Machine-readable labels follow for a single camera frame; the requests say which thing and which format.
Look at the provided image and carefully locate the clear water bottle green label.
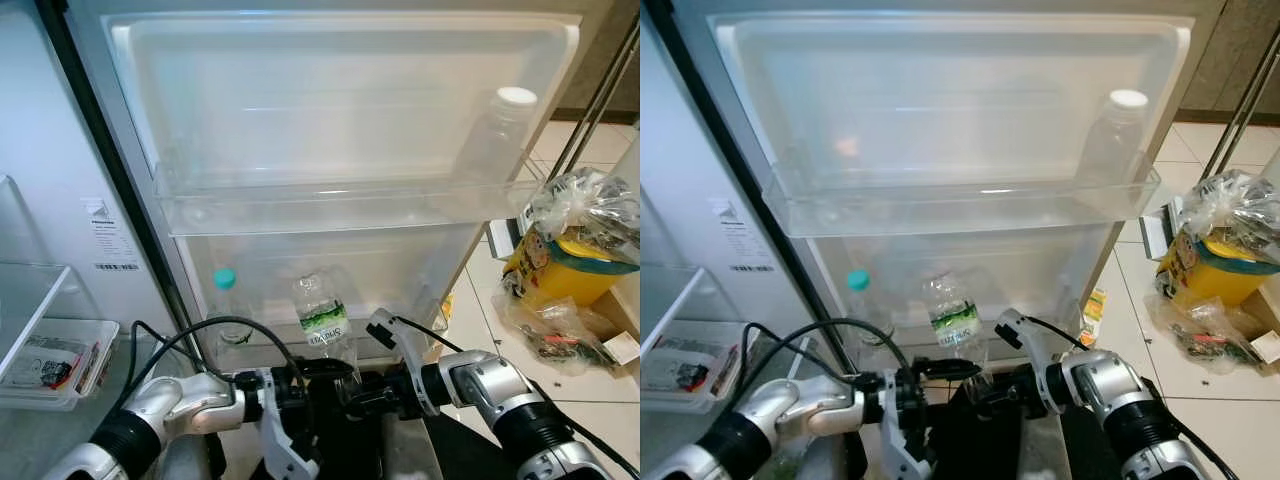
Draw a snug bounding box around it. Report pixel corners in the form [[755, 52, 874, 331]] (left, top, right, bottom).
[[921, 272, 988, 379], [292, 270, 358, 379]]

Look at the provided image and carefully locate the silver fridge door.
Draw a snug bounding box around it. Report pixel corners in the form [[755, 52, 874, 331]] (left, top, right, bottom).
[[668, 0, 1197, 373], [62, 0, 587, 373]]

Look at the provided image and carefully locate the clear fridge door shelf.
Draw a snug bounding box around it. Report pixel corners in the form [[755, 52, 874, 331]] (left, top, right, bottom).
[[760, 163, 1162, 241], [150, 158, 550, 239], [825, 280, 1086, 366], [200, 280, 456, 366]]

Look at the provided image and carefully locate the white fridge info sticker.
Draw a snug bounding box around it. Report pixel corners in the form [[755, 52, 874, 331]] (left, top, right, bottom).
[[79, 196, 142, 274], [707, 196, 777, 274]]

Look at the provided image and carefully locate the silver two-door fridge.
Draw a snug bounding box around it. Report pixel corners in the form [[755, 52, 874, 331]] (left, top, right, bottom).
[[640, 0, 1197, 480], [0, 0, 587, 480]]

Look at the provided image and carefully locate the robot right leg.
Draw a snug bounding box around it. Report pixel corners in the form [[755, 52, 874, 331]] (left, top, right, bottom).
[[1018, 425, 1063, 480], [383, 418, 433, 480]]

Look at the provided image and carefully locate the clear bottle teal cap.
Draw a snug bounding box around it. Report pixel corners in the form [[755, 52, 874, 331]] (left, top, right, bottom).
[[844, 268, 887, 347], [207, 267, 252, 347]]

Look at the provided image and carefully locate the plastic bag of food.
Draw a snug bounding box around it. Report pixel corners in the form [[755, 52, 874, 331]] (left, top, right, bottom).
[[1145, 292, 1280, 376], [492, 290, 641, 379]]

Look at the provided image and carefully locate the small grey box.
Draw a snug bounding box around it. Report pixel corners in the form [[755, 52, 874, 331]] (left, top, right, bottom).
[[486, 212, 523, 261], [1138, 212, 1173, 261]]

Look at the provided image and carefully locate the plastic bag with yellow tub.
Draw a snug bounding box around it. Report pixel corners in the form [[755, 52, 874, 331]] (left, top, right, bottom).
[[1155, 170, 1280, 309], [503, 168, 641, 309]]

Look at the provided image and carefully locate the clear plastic food tray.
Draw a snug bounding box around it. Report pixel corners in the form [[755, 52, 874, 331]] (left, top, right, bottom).
[[640, 319, 757, 414], [0, 317, 122, 412]]

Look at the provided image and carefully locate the clear bottle white cap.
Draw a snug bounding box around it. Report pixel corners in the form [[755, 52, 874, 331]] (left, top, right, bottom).
[[453, 86, 540, 193], [1074, 89, 1150, 188]]

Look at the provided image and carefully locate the grey kitchen cabinet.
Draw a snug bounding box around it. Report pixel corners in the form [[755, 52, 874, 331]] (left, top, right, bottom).
[[560, 0, 641, 116], [1175, 0, 1280, 123]]

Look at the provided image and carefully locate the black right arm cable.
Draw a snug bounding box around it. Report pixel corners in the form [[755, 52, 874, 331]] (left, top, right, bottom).
[[1020, 315, 1246, 480], [392, 315, 641, 480]]

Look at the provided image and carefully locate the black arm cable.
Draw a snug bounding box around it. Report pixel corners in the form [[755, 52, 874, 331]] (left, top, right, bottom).
[[1020, 315, 1246, 480], [745, 318, 926, 421], [118, 316, 306, 421], [392, 315, 641, 480]]

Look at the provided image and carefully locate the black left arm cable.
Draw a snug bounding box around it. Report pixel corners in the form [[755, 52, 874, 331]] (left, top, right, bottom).
[[118, 316, 306, 421], [745, 318, 926, 421]]

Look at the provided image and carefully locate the steel tube handle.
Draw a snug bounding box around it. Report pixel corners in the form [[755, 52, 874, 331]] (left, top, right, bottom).
[[1198, 28, 1280, 183], [543, 15, 641, 188]]

